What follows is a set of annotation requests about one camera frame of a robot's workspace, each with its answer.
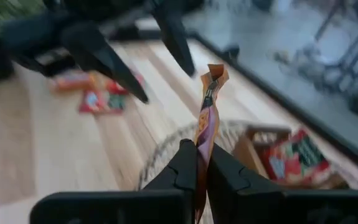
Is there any orange tea packet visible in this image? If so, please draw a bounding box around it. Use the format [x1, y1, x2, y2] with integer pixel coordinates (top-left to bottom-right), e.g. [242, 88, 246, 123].
[193, 63, 230, 224]
[50, 70, 97, 93]

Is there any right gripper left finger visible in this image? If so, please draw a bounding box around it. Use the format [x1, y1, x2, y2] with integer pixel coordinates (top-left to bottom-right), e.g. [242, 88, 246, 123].
[30, 139, 198, 224]

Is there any wooden tea box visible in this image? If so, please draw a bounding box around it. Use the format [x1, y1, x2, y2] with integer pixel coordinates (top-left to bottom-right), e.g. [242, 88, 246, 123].
[232, 124, 349, 191]

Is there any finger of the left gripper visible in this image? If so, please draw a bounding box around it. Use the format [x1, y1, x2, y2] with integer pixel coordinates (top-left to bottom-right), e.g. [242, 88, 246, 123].
[60, 24, 150, 105]
[151, 0, 197, 77]

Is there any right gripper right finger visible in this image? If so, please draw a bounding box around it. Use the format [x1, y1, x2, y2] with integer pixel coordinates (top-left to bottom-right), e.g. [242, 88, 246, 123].
[207, 142, 358, 224]

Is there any red tea packet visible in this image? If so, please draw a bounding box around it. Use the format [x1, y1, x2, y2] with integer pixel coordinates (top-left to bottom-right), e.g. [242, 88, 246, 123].
[78, 88, 127, 115]
[261, 129, 334, 187]

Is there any round woven placemat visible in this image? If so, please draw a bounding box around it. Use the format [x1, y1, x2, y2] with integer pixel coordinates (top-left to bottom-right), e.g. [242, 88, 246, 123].
[137, 119, 262, 224]

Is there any black aluminium table frame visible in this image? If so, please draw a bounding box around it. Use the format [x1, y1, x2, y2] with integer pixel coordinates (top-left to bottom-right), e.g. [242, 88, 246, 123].
[113, 15, 358, 181]

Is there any potted green plant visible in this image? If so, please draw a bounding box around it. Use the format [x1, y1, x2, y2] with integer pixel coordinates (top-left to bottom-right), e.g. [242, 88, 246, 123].
[0, 0, 47, 82]

